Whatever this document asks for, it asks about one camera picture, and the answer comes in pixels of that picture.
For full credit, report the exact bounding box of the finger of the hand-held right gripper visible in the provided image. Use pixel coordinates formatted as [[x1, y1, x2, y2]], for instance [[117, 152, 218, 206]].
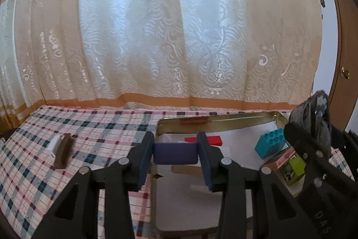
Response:
[[284, 90, 336, 172]]

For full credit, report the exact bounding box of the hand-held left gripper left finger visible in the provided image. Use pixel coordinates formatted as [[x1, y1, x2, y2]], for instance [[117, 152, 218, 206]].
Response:
[[34, 131, 155, 239]]

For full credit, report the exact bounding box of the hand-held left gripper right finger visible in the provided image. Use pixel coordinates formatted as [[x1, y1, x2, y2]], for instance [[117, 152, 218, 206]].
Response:
[[196, 131, 316, 239]]

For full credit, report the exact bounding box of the red toy block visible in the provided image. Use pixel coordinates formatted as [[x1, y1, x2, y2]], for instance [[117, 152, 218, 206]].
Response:
[[184, 136, 224, 146]]

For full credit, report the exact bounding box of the purple toy block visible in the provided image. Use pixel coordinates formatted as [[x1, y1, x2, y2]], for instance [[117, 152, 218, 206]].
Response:
[[153, 142, 200, 165]]

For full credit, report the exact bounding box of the blue printed toy block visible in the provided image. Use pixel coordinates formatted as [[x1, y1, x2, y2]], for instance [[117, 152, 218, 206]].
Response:
[[254, 129, 287, 159]]

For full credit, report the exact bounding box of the gold metal tray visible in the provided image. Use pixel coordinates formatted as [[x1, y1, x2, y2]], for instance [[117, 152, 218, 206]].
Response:
[[151, 111, 297, 234]]

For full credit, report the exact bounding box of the green toy block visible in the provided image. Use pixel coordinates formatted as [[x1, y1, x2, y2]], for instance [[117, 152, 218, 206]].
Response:
[[281, 156, 306, 186]]

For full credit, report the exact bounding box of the orange and white printed block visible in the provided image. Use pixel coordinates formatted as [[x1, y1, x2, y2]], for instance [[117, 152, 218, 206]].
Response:
[[261, 147, 297, 171]]

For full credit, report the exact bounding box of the brown toy block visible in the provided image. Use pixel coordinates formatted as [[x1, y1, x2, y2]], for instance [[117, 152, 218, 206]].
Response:
[[54, 133, 75, 169]]

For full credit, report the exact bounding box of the white toy block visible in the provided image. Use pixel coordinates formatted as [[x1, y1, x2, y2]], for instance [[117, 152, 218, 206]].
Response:
[[46, 136, 63, 157]]

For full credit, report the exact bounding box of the wooden door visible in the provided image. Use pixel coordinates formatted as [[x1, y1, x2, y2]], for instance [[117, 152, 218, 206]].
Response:
[[322, 0, 358, 130]]

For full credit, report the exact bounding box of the cream patterned curtain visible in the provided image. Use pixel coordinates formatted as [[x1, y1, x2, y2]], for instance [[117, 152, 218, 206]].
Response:
[[0, 0, 322, 127]]

